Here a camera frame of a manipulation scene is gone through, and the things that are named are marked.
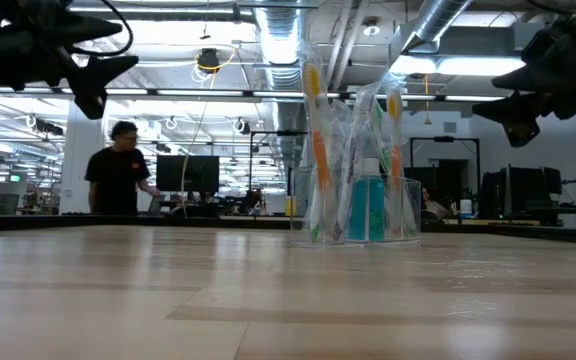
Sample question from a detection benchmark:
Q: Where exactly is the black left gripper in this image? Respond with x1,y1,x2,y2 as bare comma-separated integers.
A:
0,0,139,120

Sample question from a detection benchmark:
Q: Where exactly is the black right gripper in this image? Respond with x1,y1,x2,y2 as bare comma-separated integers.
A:
471,14,576,148

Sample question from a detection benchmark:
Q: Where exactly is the teal mouthwash bottle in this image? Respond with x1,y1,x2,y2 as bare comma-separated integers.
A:
346,157,387,242

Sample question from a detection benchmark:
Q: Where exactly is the clear acrylic organizer box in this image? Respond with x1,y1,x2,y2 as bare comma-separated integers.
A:
290,166,423,247

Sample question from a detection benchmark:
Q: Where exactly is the black ceiling device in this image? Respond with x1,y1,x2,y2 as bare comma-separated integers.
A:
35,118,64,136

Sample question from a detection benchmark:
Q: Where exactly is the black workstation equipment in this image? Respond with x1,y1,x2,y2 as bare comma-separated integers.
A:
480,165,576,226

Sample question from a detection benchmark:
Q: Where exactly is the orange hanging pendant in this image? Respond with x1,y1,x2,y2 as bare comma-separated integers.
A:
422,73,433,126

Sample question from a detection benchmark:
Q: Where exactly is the white building pillar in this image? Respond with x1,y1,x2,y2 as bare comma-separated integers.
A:
59,99,107,215

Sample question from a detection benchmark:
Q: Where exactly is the person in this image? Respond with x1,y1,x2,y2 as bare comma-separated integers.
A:
84,119,162,216
421,187,449,220

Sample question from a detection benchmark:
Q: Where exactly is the black monitor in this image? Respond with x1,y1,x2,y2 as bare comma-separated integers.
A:
155,154,221,194

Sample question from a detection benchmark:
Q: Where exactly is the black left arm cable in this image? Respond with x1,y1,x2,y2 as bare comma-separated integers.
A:
67,0,135,57

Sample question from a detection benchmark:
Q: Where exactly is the black gantry frame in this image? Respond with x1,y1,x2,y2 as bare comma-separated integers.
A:
409,134,482,221
249,130,309,174

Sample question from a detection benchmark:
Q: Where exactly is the long ceiling light rail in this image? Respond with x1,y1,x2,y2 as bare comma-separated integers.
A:
0,84,576,105

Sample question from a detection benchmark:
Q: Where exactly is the silver spiral ceiling duct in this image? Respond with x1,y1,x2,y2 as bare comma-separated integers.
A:
367,0,474,94

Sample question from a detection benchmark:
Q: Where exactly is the black ceiling cord reel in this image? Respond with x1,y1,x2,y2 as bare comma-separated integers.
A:
195,47,239,74

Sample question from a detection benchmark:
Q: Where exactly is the corrugated silver ceiling duct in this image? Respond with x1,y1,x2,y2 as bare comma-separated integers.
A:
252,4,314,166

